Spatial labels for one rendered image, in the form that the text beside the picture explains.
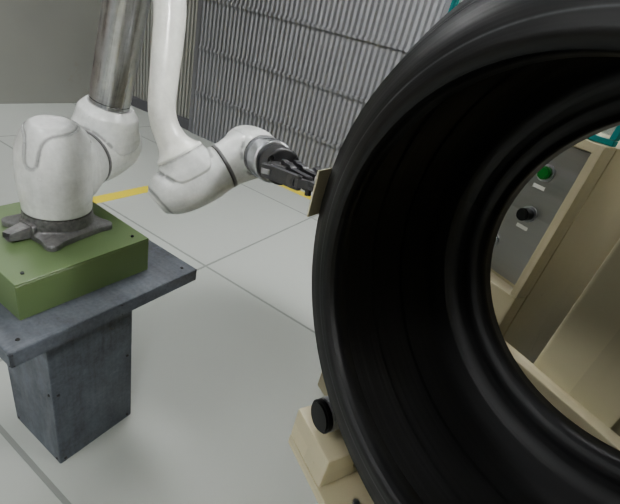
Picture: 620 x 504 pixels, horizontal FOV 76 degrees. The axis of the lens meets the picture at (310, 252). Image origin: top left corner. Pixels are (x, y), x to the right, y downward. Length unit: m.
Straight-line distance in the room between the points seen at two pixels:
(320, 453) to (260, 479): 0.98
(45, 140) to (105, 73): 0.23
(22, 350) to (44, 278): 0.16
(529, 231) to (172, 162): 0.83
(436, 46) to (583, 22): 0.11
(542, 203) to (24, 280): 1.16
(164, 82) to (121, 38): 0.28
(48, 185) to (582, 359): 1.08
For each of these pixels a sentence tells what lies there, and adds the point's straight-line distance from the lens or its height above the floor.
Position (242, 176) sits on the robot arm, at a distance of 0.89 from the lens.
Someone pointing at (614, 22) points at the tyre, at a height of 1.37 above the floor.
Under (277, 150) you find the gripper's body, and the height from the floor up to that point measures 1.12.
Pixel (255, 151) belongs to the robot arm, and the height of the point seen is 1.10.
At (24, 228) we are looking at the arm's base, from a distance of 1.15.
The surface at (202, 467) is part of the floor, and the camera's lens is 1.56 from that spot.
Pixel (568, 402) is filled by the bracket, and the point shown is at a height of 0.95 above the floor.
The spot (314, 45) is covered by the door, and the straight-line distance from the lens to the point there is 3.95.
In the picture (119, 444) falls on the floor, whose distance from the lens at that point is 1.62.
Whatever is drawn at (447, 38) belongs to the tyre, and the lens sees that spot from 0.36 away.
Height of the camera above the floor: 1.33
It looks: 28 degrees down
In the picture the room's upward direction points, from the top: 15 degrees clockwise
